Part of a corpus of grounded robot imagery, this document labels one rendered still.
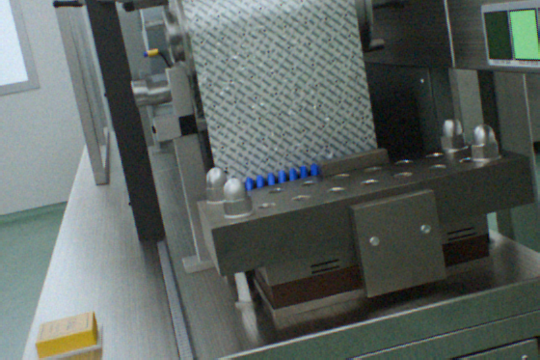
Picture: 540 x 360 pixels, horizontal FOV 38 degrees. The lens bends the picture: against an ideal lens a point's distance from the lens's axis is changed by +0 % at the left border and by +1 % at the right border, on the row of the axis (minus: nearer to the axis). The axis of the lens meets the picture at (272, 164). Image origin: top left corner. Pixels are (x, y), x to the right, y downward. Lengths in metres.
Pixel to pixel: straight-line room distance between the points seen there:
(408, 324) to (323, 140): 0.32
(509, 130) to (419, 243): 0.47
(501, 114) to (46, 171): 5.64
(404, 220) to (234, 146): 0.28
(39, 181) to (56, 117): 0.56
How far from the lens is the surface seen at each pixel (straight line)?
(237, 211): 0.93
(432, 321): 0.94
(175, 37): 1.10
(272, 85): 1.09
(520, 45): 0.89
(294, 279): 0.95
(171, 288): 1.15
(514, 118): 1.38
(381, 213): 0.93
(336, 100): 1.12
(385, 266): 0.94
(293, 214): 0.92
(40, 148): 6.72
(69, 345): 1.01
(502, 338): 0.99
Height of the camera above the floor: 1.25
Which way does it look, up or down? 11 degrees down
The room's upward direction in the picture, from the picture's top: 11 degrees counter-clockwise
